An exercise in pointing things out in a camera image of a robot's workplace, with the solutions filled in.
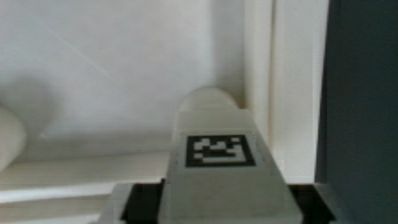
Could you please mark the white square table top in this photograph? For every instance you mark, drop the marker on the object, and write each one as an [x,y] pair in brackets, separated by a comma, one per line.
[103,59]

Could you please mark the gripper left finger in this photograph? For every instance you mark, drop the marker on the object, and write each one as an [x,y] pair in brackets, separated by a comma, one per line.
[132,206]

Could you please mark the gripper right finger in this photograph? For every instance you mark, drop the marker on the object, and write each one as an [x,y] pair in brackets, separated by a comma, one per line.
[311,203]

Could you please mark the white U-shaped obstacle fence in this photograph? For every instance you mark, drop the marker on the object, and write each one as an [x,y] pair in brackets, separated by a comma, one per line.
[54,190]

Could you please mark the white table leg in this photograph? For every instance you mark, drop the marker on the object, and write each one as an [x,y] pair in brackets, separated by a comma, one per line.
[224,187]
[13,138]

